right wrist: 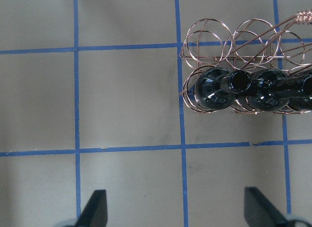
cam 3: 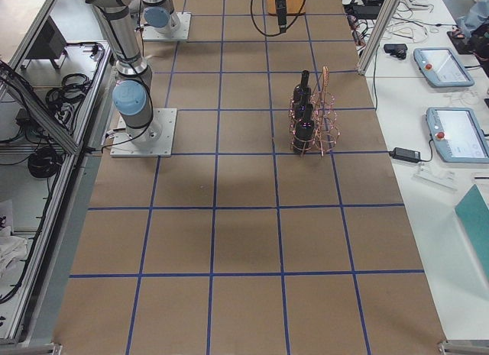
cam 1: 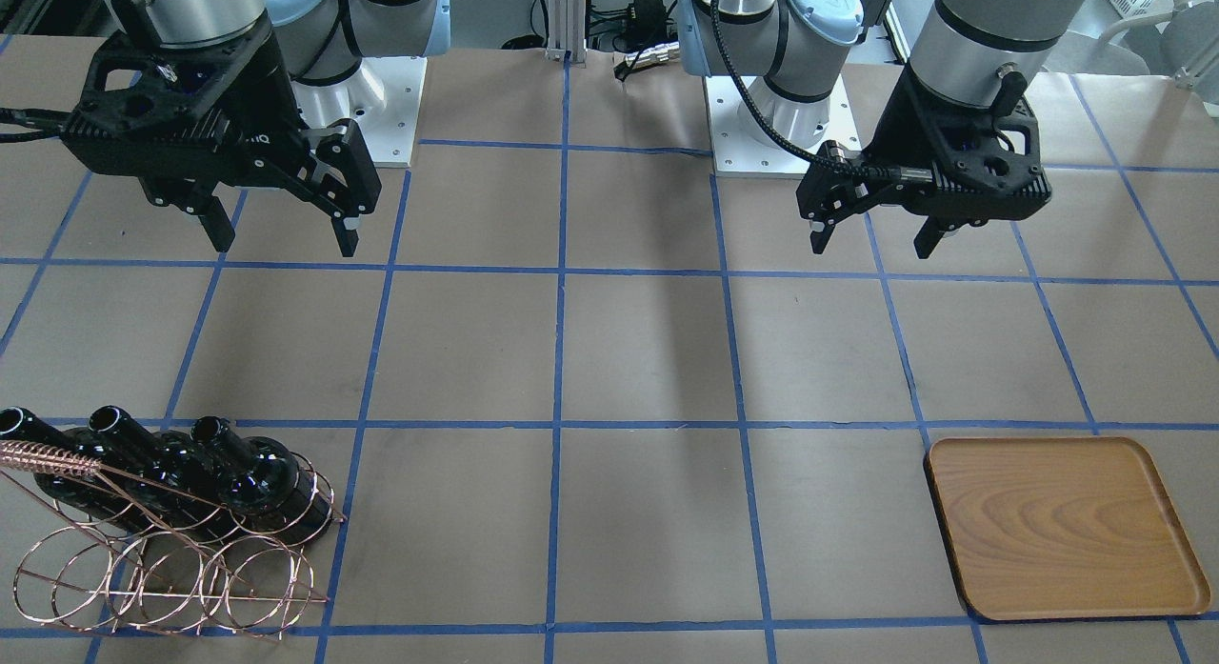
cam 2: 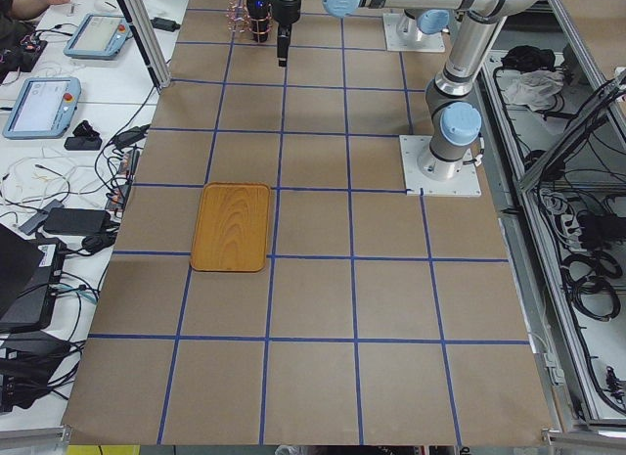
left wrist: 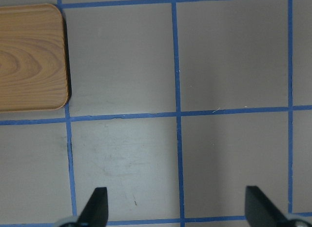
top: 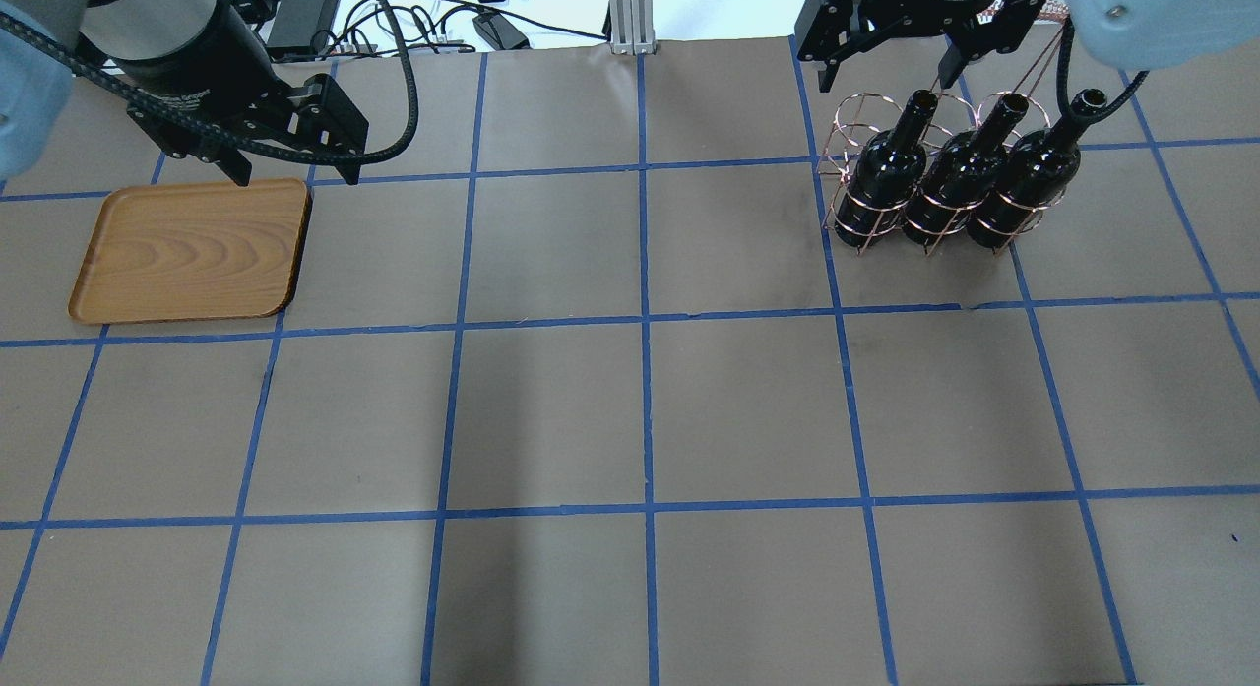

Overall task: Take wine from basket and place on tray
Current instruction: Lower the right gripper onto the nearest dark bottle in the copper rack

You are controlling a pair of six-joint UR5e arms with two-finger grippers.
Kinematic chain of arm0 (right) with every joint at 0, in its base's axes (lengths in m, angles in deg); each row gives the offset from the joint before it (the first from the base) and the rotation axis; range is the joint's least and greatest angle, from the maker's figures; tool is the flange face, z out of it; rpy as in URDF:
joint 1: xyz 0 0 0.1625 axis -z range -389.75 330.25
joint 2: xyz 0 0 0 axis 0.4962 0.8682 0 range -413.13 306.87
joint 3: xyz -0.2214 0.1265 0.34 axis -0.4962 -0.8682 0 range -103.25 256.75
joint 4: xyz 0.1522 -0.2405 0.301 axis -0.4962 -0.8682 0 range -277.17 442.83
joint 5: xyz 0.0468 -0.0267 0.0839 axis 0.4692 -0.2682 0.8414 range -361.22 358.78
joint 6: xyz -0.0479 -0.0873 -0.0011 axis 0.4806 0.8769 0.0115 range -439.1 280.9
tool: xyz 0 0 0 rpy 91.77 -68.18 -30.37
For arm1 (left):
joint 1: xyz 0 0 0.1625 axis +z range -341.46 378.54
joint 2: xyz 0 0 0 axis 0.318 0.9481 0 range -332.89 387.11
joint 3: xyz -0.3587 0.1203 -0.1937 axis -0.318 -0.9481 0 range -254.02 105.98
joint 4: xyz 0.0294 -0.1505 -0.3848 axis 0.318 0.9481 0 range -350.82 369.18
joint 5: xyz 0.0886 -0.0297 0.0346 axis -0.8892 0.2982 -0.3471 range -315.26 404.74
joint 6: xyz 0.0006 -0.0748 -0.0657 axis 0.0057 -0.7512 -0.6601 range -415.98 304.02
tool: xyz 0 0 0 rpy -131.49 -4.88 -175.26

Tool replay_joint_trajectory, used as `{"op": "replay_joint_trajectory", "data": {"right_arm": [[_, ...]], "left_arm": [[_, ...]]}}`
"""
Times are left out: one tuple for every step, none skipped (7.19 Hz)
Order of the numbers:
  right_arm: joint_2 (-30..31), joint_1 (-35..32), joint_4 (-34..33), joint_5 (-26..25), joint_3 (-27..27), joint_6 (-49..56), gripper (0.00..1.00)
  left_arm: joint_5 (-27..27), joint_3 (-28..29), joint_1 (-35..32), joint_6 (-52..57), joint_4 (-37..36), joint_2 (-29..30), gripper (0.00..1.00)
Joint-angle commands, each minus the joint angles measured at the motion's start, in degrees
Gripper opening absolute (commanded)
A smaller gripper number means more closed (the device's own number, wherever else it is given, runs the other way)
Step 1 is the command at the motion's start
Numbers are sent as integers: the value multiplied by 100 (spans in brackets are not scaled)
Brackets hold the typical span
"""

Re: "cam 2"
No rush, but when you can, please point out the copper wire bottle basket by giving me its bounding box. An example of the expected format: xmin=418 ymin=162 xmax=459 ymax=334
xmin=226 ymin=0 xmax=254 ymax=41

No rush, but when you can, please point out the wooden serving tray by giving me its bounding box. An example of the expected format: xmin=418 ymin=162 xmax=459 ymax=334
xmin=190 ymin=182 xmax=270 ymax=273

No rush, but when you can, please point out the dark wine bottle carried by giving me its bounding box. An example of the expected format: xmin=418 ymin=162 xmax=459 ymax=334
xmin=246 ymin=0 xmax=271 ymax=43

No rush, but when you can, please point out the white crumpled cloth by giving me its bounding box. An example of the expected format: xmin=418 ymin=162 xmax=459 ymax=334
xmin=503 ymin=69 xmax=564 ymax=112

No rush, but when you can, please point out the black laptop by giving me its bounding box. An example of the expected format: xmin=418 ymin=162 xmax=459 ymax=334
xmin=1 ymin=226 xmax=66 ymax=333

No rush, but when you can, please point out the black handheld device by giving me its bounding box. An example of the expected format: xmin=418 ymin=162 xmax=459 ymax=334
xmin=64 ymin=120 xmax=103 ymax=151

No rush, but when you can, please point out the teach pendant near post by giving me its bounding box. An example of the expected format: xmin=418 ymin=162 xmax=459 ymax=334
xmin=64 ymin=14 xmax=130 ymax=60

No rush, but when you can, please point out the black power adapter brick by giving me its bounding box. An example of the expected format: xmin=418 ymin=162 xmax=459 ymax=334
xmin=151 ymin=17 xmax=181 ymax=32

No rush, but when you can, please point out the aluminium frame post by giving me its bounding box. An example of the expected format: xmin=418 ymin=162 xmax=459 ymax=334
xmin=116 ymin=0 xmax=171 ymax=91

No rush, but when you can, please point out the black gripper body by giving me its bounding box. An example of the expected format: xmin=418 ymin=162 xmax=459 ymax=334
xmin=270 ymin=0 xmax=301 ymax=23

